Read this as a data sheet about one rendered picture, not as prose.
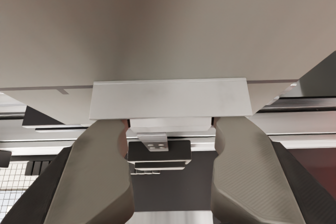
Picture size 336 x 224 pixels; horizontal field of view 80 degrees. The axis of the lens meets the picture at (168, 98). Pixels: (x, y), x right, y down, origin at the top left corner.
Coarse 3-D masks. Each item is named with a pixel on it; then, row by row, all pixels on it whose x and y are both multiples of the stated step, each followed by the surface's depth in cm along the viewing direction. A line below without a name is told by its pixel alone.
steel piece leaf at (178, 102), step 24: (96, 96) 11; (120, 96) 11; (144, 96) 11; (168, 96) 11; (192, 96) 11; (216, 96) 11; (240, 96) 11; (144, 120) 19; (168, 120) 19; (192, 120) 19
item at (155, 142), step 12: (144, 132) 24; (156, 132) 24; (132, 144) 38; (144, 144) 30; (156, 144) 30; (168, 144) 38; (180, 144) 38; (132, 156) 38; (144, 156) 38; (156, 156) 37; (168, 156) 37; (180, 156) 37; (144, 168) 38; (156, 168) 38; (168, 168) 40; (180, 168) 41
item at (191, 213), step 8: (136, 216) 18; (144, 216) 18; (152, 216) 18; (160, 216) 18; (168, 216) 18; (176, 216) 18; (184, 216) 18; (192, 216) 18; (200, 216) 18; (208, 216) 18
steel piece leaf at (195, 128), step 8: (136, 128) 21; (144, 128) 22; (152, 128) 22; (160, 128) 22; (168, 128) 22; (176, 128) 22; (184, 128) 22; (192, 128) 22; (200, 128) 22; (208, 128) 22
